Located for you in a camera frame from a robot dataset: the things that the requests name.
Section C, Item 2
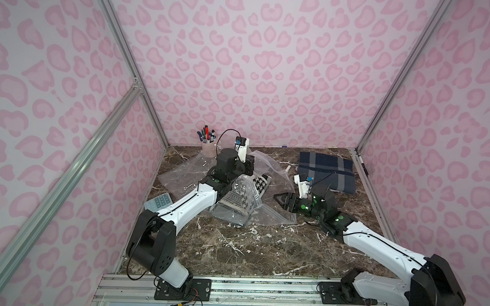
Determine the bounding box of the clear plastic vacuum bag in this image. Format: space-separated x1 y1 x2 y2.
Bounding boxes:
157 150 297 227

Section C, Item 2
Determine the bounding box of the black white houndstooth knit blanket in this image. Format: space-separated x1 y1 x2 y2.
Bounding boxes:
211 174 272 224

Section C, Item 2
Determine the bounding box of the navy plaid blanket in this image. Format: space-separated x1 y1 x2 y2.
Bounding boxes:
297 152 357 195

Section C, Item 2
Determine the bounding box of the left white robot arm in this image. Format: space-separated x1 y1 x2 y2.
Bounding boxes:
126 146 254 293

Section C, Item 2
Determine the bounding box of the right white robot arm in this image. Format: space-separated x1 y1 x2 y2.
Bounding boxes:
274 193 467 306

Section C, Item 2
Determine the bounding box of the pink pen cup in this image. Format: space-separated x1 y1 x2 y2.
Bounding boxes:
201 140 218 158

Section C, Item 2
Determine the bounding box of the red marker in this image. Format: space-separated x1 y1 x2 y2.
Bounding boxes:
204 125 210 143

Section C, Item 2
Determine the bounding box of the light blue calculator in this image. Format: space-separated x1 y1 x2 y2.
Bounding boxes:
143 193 173 213

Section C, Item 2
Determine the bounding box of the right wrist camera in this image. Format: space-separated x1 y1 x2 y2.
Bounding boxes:
293 174 313 199

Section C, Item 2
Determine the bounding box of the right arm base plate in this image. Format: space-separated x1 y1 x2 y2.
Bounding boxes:
317 281 378 306

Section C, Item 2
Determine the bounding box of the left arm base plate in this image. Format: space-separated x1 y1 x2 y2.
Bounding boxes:
154 278 212 302

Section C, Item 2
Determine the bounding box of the aluminium front rail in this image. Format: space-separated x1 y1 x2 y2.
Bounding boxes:
90 274 393 306

